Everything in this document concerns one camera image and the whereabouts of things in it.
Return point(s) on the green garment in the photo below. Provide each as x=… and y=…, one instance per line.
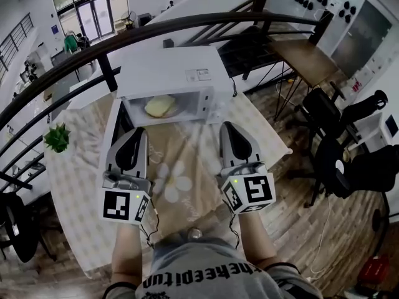
x=70, y=42

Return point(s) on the dark staircase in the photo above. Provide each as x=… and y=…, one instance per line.
x=249, y=55

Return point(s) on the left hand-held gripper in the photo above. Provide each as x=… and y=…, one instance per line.
x=117, y=204

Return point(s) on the black floor stand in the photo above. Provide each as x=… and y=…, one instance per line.
x=381, y=220

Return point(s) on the dark curved stair railing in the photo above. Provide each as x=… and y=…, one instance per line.
x=187, y=23

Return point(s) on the round silver pendant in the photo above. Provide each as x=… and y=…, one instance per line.
x=194, y=233

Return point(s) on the white microwave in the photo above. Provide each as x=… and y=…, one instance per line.
x=162, y=70

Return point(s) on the small green potted succulent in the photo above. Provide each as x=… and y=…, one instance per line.
x=57, y=137

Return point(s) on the person's right forearm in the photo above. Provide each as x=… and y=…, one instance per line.
x=255, y=238

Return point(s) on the small black box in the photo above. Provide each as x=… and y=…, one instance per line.
x=168, y=43

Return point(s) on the black swivel chair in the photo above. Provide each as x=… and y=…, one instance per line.
x=18, y=226

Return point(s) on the person's left forearm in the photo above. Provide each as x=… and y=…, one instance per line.
x=127, y=254

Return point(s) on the grey frosted door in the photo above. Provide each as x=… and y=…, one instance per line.
x=361, y=33

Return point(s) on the black mesh office chair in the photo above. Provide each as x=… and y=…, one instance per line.
x=368, y=173

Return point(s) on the yellow bread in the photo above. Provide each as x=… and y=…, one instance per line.
x=159, y=106

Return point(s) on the red box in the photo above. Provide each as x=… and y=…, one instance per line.
x=374, y=271

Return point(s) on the wooden table with metal legs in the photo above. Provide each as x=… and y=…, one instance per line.
x=302, y=61

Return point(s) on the white desk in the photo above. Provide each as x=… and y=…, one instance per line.
x=374, y=129

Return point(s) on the small dark-screen tablet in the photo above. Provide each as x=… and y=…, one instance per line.
x=390, y=125

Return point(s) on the round glass plate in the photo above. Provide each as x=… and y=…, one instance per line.
x=178, y=111

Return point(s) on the person's grey printed shirt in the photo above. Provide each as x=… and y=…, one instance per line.
x=199, y=269

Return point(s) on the glass entrance door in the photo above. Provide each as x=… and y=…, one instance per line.
x=93, y=14

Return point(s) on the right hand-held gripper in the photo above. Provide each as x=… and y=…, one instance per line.
x=255, y=188

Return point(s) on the beige chequered daisy tablecloth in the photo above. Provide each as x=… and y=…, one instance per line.
x=187, y=148

